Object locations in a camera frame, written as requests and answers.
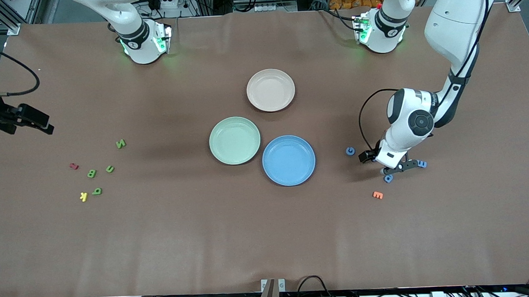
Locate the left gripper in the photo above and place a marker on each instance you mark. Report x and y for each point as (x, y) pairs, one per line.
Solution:
(369, 155)

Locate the blue letter G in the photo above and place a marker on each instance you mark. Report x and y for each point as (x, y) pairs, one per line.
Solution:
(347, 151)

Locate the blue letter E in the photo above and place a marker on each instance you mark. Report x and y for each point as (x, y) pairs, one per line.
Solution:
(422, 164)

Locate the green letter u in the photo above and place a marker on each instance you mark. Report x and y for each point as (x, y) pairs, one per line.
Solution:
(107, 169)

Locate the green letter N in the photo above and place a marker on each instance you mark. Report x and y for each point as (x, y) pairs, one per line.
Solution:
(121, 144)

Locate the green letter q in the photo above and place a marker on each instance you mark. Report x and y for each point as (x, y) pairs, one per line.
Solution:
(100, 192)

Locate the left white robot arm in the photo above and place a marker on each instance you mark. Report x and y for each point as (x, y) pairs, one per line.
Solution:
(453, 23)

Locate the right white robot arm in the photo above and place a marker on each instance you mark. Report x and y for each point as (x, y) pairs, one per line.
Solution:
(128, 21)

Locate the orange letter E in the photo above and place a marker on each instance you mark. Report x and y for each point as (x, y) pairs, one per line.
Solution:
(377, 195)

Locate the green letter B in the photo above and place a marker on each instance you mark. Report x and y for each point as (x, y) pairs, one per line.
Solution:
(89, 173)

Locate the blue plate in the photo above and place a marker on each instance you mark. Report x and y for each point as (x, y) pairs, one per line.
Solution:
(288, 161)

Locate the yellow letter k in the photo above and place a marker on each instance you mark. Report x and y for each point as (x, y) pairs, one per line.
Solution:
(84, 197)

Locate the beige plate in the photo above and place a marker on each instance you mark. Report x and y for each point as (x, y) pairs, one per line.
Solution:
(271, 91)

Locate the green plate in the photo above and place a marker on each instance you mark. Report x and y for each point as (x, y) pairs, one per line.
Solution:
(234, 140)

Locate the brown table cover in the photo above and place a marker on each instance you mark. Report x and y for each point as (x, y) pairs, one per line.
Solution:
(162, 240)

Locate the white power strip with plugs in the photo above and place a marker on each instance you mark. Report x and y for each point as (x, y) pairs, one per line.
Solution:
(170, 1)

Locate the silver clamp bracket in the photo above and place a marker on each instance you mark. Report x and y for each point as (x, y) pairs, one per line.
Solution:
(281, 285)

